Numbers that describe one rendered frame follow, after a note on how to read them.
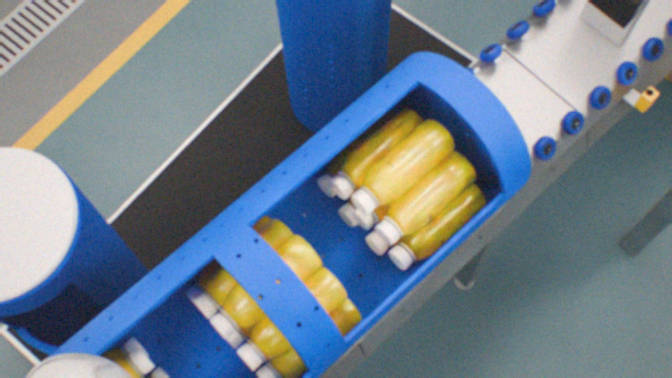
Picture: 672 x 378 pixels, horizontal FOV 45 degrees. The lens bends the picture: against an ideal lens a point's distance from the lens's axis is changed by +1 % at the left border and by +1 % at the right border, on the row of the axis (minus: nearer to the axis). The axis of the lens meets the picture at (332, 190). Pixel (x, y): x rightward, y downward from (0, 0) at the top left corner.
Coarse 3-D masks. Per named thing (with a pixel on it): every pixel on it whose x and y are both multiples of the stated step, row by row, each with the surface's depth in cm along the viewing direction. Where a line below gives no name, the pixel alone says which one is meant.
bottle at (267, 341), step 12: (312, 276) 121; (324, 276) 120; (312, 288) 120; (324, 288) 120; (336, 288) 120; (324, 300) 120; (336, 300) 121; (264, 324) 118; (252, 336) 119; (264, 336) 118; (276, 336) 117; (252, 348) 118; (264, 348) 118; (276, 348) 118; (288, 348) 119; (264, 360) 119
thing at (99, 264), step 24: (96, 216) 147; (96, 240) 144; (120, 240) 165; (72, 264) 136; (96, 264) 145; (120, 264) 159; (48, 288) 134; (72, 288) 204; (96, 288) 149; (120, 288) 160; (0, 312) 134; (24, 312) 180; (48, 312) 195; (72, 312) 210; (96, 312) 218; (24, 336) 170; (48, 336) 192
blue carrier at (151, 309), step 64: (448, 64) 122; (448, 128) 139; (512, 128) 120; (256, 192) 119; (320, 192) 139; (512, 192) 127; (192, 256) 114; (256, 256) 111; (320, 256) 139; (384, 256) 138; (128, 320) 110; (192, 320) 133; (320, 320) 111
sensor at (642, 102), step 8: (632, 88) 157; (648, 88) 152; (624, 96) 156; (632, 96) 156; (640, 96) 152; (648, 96) 151; (656, 96) 151; (632, 104) 155; (640, 104) 154; (648, 104) 152
